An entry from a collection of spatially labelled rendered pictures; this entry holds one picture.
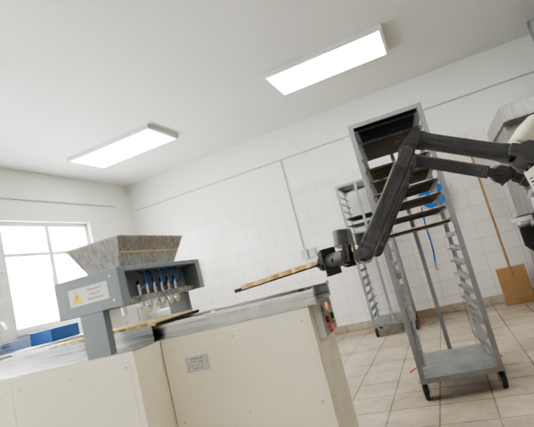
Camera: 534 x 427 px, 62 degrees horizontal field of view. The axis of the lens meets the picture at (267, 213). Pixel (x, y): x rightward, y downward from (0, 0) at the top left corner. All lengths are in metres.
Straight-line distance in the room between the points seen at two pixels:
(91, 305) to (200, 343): 0.48
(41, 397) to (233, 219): 4.81
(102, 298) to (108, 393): 0.38
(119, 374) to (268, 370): 0.60
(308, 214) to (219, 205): 1.41
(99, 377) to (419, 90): 5.25
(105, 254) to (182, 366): 0.59
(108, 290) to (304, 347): 0.83
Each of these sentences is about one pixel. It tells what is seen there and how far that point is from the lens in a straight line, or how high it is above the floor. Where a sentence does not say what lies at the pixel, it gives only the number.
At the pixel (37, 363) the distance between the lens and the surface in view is 2.46.
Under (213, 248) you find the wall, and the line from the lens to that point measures 6.81.
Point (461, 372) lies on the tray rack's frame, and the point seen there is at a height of 0.15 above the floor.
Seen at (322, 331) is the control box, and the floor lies 0.73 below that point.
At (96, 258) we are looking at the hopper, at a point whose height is 1.25.
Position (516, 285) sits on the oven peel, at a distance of 5.79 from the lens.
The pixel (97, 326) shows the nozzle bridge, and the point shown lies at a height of 0.96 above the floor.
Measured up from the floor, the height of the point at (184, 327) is 0.87.
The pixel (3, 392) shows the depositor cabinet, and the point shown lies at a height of 0.78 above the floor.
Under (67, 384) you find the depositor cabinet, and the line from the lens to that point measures 2.15.
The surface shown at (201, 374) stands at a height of 0.66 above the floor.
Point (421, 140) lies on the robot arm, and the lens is 1.67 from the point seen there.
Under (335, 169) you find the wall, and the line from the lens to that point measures 6.20.
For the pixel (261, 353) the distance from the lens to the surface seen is 1.87.
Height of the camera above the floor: 0.99
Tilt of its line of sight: 8 degrees up
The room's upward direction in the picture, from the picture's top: 14 degrees counter-clockwise
